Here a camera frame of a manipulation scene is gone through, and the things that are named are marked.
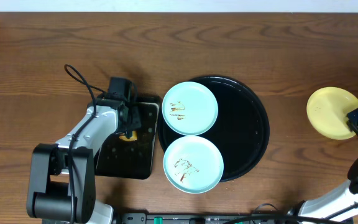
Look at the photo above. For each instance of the green yellow sponge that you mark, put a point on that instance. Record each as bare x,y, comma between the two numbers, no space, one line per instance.
130,139

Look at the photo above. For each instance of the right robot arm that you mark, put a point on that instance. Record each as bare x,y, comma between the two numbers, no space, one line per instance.
340,204

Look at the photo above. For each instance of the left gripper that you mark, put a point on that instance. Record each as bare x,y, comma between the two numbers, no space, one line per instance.
132,121

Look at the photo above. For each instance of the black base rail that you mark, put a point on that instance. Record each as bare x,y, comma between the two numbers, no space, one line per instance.
181,218

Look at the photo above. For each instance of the round black tray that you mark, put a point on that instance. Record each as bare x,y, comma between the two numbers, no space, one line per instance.
241,131

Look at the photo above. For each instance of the yellow plate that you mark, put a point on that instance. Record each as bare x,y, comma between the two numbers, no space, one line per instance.
327,109

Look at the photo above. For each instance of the black rectangular tray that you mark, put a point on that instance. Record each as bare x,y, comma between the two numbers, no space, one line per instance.
133,160

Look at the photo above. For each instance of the light blue plate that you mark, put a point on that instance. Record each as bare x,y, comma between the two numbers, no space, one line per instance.
193,164
189,108

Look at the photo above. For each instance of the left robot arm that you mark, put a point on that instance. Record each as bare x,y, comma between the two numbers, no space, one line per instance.
62,175

